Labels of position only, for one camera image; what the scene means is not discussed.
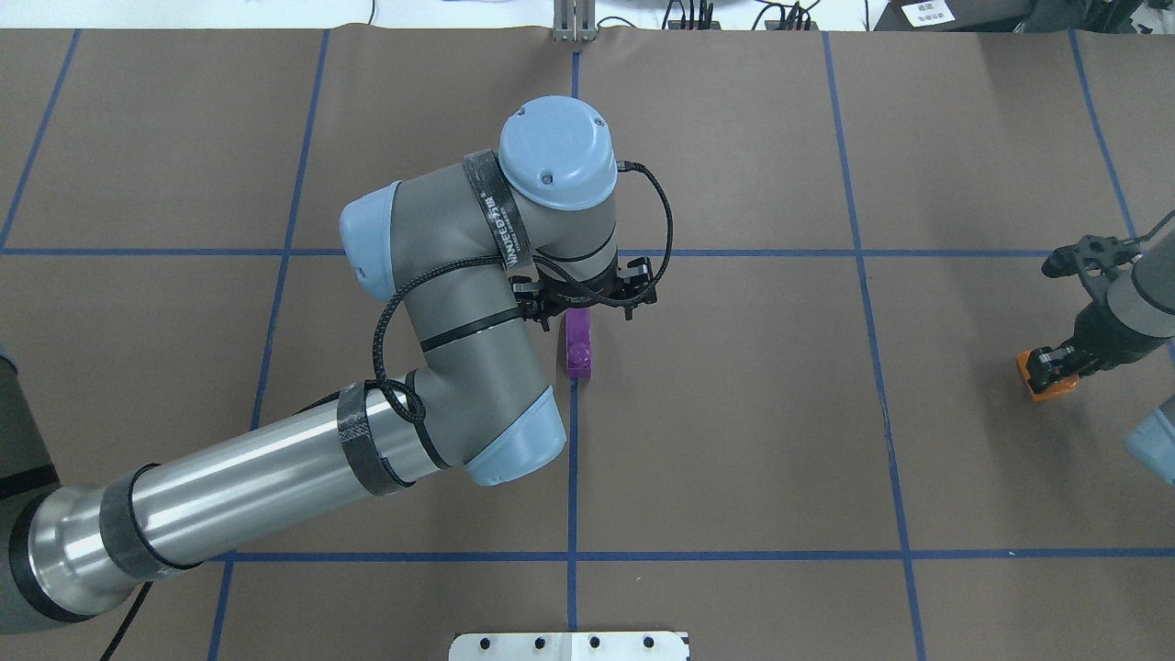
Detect purple trapezoid block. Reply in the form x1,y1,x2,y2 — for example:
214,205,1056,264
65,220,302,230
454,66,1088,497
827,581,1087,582
564,306,593,380

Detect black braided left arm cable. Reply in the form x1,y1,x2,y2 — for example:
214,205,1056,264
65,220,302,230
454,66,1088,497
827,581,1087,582
371,162,674,432

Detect aluminium frame post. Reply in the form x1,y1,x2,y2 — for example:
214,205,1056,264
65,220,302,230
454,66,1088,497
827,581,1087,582
553,0,599,43

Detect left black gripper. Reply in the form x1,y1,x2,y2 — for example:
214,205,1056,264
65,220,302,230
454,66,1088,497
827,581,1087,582
510,255,662,331

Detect orange trapezoid block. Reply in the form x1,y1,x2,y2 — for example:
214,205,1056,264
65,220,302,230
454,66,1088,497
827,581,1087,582
1015,348,1081,403

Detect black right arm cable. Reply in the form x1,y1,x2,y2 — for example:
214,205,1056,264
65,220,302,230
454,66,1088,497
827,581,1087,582
1124,209,1175,267

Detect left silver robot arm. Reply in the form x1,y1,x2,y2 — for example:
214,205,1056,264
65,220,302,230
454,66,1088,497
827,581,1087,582
4,95,663,635

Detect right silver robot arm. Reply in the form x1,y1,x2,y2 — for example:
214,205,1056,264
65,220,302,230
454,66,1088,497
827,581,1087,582
1016,213,1174,402

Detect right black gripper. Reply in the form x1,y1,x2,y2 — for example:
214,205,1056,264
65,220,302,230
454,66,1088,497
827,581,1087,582
1025,235,1171,394

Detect brown paper table mat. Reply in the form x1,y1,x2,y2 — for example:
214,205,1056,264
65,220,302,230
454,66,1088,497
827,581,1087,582
4,26,1171,660

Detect white camera mast base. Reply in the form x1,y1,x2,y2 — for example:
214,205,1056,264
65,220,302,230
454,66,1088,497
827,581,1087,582
448,630,692,660

